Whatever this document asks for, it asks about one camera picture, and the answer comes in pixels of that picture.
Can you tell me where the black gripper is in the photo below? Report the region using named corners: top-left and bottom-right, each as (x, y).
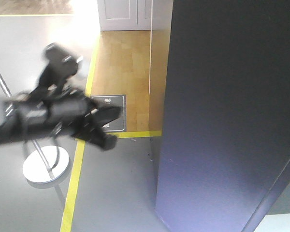
top-left (43, 89), bottom-right (122, 150)

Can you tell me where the fridge door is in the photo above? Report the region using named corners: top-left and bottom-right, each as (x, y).
top-left (156, 0), bottom-right (290, 232)

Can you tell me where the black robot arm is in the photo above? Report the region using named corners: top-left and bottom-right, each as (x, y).
top-left (0, 43), bottom-right (122, 150)

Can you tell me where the black floor sign sticker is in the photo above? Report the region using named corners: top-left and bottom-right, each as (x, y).
top-left (91, 95), bottom-right (127, 132)

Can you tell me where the silver sign stand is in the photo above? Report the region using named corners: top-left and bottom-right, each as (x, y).
top-left (0, 74), bottom-right (70, 185)

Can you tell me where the white panelled wardrobe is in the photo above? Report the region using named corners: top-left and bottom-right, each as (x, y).
top-left (97, 0), bottom-right (173, 31)

